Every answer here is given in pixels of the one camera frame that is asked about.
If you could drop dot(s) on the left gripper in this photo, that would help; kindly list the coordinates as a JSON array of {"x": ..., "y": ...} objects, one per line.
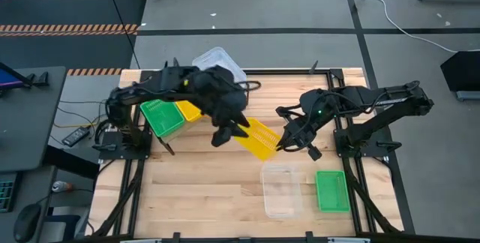
[{"x": 228, "y": 113}]

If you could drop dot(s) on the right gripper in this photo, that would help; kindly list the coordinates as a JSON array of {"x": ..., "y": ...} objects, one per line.
[{"x": 303, "y": 132}]

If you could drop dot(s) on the yellow plastic slotted basket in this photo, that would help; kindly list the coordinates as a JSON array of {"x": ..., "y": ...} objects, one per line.
[
  {"x": 262, "y": 141},
  {"x": 189, "y": 111}
]

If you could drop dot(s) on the clear plastic basket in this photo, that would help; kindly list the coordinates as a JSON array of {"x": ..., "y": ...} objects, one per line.
[
  {"x": 215, "y": 57},
  {"x": 281, "y": 190},
  {"x": 219, "y": 61}
]

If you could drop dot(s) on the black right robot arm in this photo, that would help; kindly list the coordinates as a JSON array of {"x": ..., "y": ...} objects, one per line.
[{"x": 375, "y": 100}]

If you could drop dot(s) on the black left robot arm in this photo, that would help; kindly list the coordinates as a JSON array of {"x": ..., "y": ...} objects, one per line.
[{"x": 157, "y": 81}]

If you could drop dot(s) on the black power adapter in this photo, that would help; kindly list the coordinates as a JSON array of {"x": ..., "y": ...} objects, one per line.
[{"x": 75, "y": 136}]

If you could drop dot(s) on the black equipment case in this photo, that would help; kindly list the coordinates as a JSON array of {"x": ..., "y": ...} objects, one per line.
[{"x": 463, "y": 70}]

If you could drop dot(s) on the silver can red top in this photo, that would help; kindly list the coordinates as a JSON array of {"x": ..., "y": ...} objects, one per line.
[{"x": 60, "y": 186}]

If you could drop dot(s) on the black mat hazard striped edge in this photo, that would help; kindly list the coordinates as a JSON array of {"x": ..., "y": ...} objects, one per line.
[{"x": 56, "y": 51}]

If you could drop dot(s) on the dark desk surface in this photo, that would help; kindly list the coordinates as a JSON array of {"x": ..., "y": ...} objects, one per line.
[{"x": 37, "y": 190}]

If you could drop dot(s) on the grey desk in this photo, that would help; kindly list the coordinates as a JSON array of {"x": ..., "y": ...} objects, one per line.
[{"x": 26, "y": 130}]

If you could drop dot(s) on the black computer mouse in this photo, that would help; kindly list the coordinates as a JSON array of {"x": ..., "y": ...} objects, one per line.
[{"x": 27, "y": 222}]

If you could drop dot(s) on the monitor with purple screen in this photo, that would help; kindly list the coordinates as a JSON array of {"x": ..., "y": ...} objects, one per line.
[{"x": 9, "y": 79}]

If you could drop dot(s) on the black backlit keyboard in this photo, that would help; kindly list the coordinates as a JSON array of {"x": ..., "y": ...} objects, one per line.
[{"x": 6, "y": 194}]

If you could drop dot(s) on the black aluminium table frame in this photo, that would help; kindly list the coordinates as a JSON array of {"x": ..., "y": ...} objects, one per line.
[{"x": 285, "y": 72}]

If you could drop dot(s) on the black frame bracket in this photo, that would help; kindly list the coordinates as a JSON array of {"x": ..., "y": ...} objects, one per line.
[
  {"x": 313, "y": 67},
  {"x": 166, "y": 65},
  {"x": 175, "y": 62},
  {"x": 176, "y": 237},
  {"x": 309, "y": 236}
]

